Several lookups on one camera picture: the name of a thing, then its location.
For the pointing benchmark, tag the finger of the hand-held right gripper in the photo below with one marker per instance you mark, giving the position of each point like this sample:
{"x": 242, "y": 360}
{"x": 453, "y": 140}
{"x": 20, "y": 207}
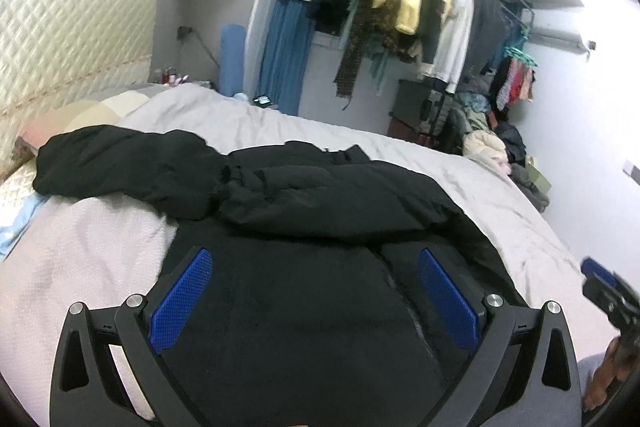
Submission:
{"x": 597, "y": 269}

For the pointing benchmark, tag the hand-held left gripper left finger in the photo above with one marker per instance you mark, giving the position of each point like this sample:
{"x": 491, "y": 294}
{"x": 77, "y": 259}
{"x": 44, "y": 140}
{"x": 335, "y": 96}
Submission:
{"x": 182, "y": 292}

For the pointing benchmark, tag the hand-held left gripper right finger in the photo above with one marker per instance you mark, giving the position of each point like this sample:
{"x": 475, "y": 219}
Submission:
{"x": 447, "y": 297}

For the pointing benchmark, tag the black jacket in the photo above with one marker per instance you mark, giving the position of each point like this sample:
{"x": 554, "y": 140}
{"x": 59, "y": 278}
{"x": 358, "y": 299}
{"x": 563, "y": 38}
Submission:
{"x": 300, "y": 217}

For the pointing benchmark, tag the pile of clothes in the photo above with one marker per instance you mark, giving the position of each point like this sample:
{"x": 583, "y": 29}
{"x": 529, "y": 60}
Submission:
{"x": 505, "y": 142}

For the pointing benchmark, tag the person's right hand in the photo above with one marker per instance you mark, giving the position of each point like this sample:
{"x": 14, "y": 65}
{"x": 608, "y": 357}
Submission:
{"x": 602, "y": 377}

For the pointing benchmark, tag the green box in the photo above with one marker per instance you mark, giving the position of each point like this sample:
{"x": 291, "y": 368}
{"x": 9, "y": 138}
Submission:
{"x": 537, "y": 177}

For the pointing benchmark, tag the bed with grey cover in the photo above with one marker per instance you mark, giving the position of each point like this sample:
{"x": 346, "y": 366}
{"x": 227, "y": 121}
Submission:
{"x": 425, "y": 167}

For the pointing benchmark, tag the cream fluffy garment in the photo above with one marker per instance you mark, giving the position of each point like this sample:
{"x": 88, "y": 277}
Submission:
{"x": 485, "y": 147}

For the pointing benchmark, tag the light blue cloth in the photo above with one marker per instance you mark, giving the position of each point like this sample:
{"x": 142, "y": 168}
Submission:
{"x": 22, "y": 227}

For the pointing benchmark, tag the cream quilted bed pad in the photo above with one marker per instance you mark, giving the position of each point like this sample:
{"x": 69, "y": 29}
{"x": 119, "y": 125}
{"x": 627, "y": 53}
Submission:
{"x": 17, "y": 197}

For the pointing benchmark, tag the patchwork pillow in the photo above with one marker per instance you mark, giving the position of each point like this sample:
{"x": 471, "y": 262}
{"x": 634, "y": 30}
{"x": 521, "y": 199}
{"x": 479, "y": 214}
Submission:
{"x": 115, "y": 107}

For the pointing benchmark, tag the small hanging laundry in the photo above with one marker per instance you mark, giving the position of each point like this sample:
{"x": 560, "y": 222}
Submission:
{"x": 515, "y": 84}

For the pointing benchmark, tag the small device with screen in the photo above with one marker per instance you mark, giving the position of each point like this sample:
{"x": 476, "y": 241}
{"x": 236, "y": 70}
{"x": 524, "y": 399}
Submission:
{"x": 262, "y": 100}

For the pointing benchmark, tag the cosmetic bottles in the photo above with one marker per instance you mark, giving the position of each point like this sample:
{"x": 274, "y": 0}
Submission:
{"x": 172, "y": 78}

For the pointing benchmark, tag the teal clip hanger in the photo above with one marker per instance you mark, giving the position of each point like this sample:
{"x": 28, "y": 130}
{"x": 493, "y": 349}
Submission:
{"x": 520, "y": 49}

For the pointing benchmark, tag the teal scarf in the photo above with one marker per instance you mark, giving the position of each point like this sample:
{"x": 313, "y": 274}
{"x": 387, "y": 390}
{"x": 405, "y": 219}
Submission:
{"x": 378, "y": 72}

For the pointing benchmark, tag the blue rolled yoga mat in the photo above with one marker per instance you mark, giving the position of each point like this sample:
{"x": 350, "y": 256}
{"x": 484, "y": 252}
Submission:
{"x": 233, "y": 62}

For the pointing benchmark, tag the white air conditioner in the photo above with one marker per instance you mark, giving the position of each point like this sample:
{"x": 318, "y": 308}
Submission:
{"x": 557, "y": 32}

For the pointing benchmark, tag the blue curtain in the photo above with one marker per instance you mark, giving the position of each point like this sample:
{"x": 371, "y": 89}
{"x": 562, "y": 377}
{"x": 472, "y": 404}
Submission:
{"x": 285, "y": 57}

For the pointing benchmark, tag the white hoodie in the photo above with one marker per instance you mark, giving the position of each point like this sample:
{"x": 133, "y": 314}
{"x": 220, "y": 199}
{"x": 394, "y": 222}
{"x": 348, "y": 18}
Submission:
{"x": 457, "y": 37}

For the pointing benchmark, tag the leopard print scarf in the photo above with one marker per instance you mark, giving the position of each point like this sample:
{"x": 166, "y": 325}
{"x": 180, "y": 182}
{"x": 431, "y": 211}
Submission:
{"x": 352, "y": 52}

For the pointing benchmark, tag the cream quilted headboard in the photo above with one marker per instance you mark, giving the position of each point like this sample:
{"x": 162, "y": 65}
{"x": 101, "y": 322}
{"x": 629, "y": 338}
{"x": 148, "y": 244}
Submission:
{"x": 75, "y": 42}

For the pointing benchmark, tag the black hanging sweater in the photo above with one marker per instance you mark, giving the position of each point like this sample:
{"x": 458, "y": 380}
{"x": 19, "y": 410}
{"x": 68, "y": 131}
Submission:
{"x": 432, "y": 7}

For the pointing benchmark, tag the wall socket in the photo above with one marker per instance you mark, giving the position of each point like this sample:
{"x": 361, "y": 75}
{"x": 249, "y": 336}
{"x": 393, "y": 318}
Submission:
{"x": 592, "y": 45}

